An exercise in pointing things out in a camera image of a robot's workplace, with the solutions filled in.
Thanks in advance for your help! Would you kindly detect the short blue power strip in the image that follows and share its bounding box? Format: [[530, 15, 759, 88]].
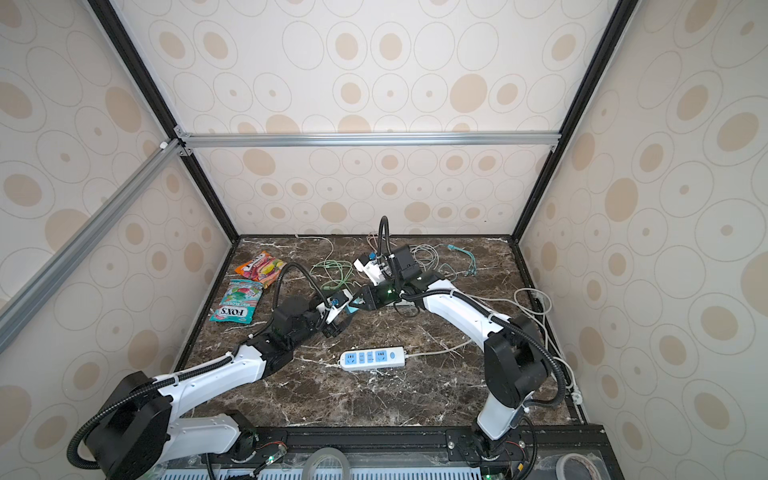
[[339, 347, 406, 372]]

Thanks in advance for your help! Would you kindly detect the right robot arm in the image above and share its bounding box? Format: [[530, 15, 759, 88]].
[[352, 216, 567, 441]]

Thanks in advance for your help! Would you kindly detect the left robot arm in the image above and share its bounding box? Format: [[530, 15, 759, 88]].
[[66, 262, 355, 479]]

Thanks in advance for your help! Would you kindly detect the orange candy bag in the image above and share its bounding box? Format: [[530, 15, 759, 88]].
[[235, 251, 285, 289]]

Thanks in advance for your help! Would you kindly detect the green Fox's candy bag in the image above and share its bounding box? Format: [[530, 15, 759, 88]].
[[209, 279, 263, 325]]

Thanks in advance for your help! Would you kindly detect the tape roll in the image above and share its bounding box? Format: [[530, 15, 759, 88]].
[[555, 453, 601, 480]]

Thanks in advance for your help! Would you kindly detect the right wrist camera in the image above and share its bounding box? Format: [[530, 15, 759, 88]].
[[353, 252, 391, 286]]

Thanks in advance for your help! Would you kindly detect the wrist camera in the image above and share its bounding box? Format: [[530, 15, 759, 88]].
[[317, 289, 353, 324], [353, 252, 391, 286]]

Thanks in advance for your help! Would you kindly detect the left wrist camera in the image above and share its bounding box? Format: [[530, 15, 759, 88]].
[[317, 289, 353, 324]]

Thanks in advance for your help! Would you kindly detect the green charging cable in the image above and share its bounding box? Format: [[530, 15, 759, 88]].
[[308, 259, 358, 295]]

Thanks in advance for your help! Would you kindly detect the white power strip cord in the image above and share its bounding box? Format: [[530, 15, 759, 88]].
[[404, 287, 584, 406]]

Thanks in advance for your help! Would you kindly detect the silver aluminium rail back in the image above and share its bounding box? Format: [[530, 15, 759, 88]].
[[174, 130, 560, 151]]

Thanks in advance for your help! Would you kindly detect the silver aluminium rail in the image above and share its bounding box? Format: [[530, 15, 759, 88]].
[[174, 130, 560, 151], [1, 139, 181, 350]]

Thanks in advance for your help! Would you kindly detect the silver aluminium rail left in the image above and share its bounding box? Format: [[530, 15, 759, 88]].
[[1, 139, 181, 350]]

